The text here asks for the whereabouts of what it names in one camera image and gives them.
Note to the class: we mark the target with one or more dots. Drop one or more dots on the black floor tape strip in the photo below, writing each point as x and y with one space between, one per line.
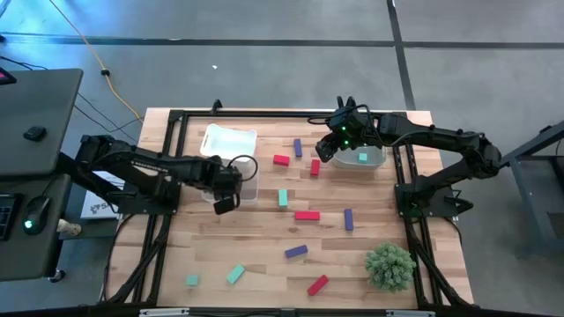
402 66

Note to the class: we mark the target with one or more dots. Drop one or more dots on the black device with pink light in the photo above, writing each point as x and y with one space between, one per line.
5 77

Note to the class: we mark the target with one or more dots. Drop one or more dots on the green artificial plant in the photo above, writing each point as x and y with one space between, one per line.
390 266

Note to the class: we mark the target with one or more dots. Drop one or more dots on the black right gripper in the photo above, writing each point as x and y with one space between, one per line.
352 130

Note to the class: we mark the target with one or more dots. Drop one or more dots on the purple block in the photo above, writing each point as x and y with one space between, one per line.
298 148
348 219
296 251

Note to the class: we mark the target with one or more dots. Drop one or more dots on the black computer mouse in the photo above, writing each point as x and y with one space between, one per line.
35 215

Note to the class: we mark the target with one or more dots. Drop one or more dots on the red block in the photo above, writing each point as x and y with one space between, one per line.
317 285
307 215
315 167
281 160

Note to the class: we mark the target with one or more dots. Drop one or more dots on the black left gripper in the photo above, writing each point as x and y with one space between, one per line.
224 180

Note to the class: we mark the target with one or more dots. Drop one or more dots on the silver frame bracket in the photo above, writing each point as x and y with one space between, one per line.
405 313

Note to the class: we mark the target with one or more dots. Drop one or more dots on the light grey plastic bin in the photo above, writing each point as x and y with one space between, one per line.
375 161

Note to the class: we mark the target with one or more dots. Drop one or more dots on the clear plastic bin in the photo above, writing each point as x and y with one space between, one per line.
250 189

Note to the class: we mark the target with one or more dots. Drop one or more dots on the black desk caster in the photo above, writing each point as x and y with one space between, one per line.
57 276

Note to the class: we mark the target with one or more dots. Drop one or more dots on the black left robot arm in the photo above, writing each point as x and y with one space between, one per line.
145 163

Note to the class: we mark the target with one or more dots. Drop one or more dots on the white plastic bin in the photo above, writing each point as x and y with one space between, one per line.
229 141

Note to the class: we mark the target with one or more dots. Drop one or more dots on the white paper sheet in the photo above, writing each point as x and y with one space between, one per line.
94 207

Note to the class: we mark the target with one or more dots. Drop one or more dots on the dark grey desk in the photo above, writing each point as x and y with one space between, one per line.
26 260
39 114

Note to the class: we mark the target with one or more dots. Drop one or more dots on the black keyboard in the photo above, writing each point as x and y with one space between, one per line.
6 216

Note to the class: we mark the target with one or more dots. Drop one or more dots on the beige plastic knob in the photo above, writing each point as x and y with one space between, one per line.
69 227

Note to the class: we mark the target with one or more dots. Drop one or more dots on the black metal stand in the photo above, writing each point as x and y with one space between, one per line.
537 198

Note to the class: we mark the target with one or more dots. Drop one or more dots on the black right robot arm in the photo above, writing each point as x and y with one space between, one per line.
440 134

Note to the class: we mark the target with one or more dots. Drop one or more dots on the small black device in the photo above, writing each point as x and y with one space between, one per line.
34 133

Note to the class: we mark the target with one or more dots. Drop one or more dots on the small teal block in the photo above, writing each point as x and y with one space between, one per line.
192 280
362 157

